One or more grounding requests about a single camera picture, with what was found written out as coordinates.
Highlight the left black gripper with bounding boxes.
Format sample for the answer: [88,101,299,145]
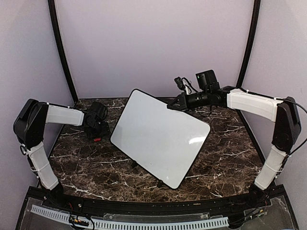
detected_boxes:
[85,121,110,140]

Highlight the white whiteboard black frame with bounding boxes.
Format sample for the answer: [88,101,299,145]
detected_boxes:
[110,89,211,189]

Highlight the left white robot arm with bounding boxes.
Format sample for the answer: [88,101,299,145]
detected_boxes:
[13,99,109,209]

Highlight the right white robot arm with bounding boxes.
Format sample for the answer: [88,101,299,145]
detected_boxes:
[167,69,302,191]

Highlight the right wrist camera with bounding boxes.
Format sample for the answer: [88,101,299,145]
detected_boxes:
[174,77,198,95]

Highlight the grey slotted cable duct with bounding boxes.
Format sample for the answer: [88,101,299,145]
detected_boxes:
[31,205,229,230]

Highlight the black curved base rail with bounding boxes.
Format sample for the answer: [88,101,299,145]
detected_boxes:
[28,185,290,219]

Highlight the right black frame post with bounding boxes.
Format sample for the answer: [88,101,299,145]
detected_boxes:
[236,0,261,88]

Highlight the black frame post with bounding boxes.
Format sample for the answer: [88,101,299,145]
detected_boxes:
[47,0,79,103]
[236,0,261,88]

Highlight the left black frame post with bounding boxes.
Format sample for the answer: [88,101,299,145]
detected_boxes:
[47,0,79,103]

